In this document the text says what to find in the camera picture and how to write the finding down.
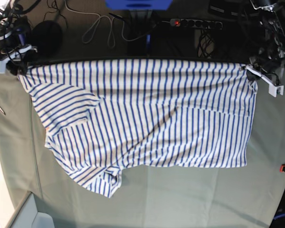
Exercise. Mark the white bin at lower left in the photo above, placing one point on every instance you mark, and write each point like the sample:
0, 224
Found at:
26, 215

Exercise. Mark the blue box on stand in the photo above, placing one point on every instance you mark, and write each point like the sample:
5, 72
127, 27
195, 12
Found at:
138, 4

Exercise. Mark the orange clamp at back centre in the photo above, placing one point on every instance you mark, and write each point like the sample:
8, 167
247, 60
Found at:
148, 45

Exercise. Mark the black round bag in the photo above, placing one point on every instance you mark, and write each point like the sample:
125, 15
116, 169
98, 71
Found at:
47, 36

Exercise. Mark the blue white striped t-shirt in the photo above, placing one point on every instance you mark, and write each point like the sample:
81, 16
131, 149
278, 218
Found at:
104, 116

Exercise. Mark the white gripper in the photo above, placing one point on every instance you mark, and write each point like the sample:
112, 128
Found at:
13, 60
255, 71

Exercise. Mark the black power strip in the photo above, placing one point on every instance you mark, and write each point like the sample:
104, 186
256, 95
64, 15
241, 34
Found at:
196, 24

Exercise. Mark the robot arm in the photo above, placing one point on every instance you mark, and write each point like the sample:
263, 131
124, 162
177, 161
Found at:
263, 24
15, 36

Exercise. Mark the green table cloth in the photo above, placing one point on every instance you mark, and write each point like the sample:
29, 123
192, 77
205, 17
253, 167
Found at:
149, 197

